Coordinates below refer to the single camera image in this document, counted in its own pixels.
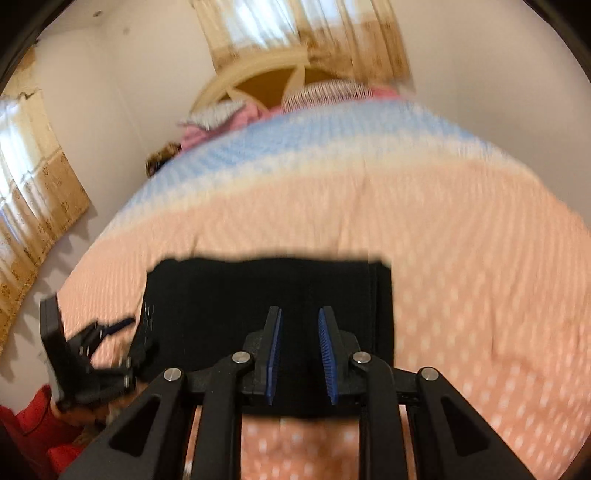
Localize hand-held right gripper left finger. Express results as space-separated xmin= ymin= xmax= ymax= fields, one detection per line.
xmin=60 ymin=307 xmax=283 ymax=480

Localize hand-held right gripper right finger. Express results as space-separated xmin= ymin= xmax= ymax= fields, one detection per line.
xmin=318 ymin=307 xmax=536 ymax=480

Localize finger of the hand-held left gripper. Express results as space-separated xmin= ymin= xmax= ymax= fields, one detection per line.
xmin=95 ymin=318 xmax=136 ymax=339
xmin=124 ymin=339 xmax=161 ymax=377

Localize black pants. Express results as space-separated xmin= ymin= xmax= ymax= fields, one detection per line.
xmin=137 ymin=256 xmax=399 ymax=418

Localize person's left hand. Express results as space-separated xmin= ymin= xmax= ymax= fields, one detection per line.
xmin=58 ymin=392 xmax=137 ymax=439

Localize red cloth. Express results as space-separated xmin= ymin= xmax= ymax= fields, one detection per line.
xmin=0 ymin=385 xmax=100 ymax=480

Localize polka dot bedspread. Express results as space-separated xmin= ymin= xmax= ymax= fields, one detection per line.
xmin=55 ymin=95 xmax=591 ymax=480

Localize beige floral window curtain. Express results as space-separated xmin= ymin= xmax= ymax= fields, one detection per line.
xmin=191 ymin=0 xmax=411 ymax=86
xmin=0 ymin=90 xmax=92 ymax=347

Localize brown patterned cloth bundle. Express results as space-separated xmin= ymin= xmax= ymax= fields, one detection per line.
xmin=145 ymin=143 xmax=182 ymax=178

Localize grey patterned pillow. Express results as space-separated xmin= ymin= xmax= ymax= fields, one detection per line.
xmin=178 ymin=102 xmax=245 ymax=131

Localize pink folded blanket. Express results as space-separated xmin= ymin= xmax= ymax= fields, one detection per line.
xmin=180 ymin=102 xmax=271 ymax=151

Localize striped pillow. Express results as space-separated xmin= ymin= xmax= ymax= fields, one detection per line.
xmin=281 ymin=78 xmax=376 ymax=110

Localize cream wooden headboard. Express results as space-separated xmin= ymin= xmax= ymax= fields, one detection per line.
xmin=191 ymin=58 xmax=335 ymax=116

